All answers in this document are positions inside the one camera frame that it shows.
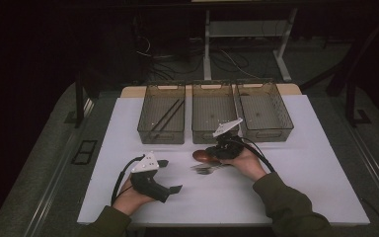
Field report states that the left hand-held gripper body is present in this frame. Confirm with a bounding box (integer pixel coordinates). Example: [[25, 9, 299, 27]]
[[129, 151, 172, 203]]

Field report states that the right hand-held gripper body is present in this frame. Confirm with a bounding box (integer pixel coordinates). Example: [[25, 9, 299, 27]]
[[212, 118, 245, 161]]

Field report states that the brown wooden spoon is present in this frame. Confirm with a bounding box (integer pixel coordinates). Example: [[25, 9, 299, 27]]
[[191, 149, 225, 165]]

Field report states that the clear grey storage bin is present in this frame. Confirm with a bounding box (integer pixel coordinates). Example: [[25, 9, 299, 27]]
[[190, 81, 240, 145], [235, 79, 295, 144], [136, 82, 187, 145]]

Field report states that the person's left hand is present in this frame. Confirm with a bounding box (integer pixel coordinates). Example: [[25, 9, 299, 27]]
[[112, 179, 156, 216]]

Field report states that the black metal stand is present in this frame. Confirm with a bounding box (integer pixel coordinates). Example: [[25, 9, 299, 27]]
[[300, 9, 373, 128], [63, 70, 95, 129]]

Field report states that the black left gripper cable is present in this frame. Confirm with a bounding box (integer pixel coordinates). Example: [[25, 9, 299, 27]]
[[111, 154, 146, 206]]

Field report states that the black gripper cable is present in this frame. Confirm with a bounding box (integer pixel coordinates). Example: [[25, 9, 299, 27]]
[[111, 154, 146, 206], [233, 136, 276, 174]]

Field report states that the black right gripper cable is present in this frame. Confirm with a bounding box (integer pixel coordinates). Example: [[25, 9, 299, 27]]
[[233, 136, 276, 174]]

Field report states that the tangle of floor cables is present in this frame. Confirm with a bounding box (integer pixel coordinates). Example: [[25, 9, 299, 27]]
[[132, 34, 261, 83]]

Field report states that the aluminium rail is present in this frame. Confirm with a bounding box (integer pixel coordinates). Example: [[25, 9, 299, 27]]
[[344, 124, 379, 211], [23, 98, 95, 237]]

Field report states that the white metal desk frame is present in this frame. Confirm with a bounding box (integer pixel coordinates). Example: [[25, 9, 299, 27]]
[[202, 8, 299, 83]]

